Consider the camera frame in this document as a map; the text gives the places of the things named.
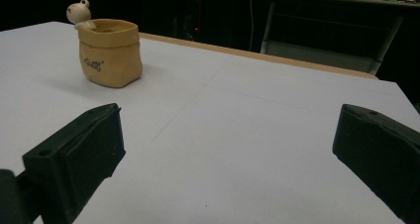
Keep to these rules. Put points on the yellow pot with frog figure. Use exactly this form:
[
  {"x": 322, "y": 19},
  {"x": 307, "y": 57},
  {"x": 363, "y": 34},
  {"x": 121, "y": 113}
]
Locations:
[{"x": 110, "y": 58}]

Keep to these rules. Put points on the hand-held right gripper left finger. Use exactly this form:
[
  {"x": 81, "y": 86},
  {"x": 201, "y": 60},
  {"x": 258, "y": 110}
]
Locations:
[{"x": 82, "y": 151}]

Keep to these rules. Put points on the white metal stand frame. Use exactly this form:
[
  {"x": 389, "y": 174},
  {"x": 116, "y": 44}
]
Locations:
[{"x": 317, "y": 57}]

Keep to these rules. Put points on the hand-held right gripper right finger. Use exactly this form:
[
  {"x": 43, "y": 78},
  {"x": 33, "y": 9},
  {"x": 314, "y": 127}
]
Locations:
[{"x": 379, "y": 151}]

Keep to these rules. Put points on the white sheet table cover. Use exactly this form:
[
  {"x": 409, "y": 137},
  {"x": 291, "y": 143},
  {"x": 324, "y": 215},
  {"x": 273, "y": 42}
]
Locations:
[{"x": 231, "y": 134}]

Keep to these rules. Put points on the dark computer tower red light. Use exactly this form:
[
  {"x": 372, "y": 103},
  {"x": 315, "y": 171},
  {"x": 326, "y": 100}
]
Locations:
[{"x": 194, "y": 19}]

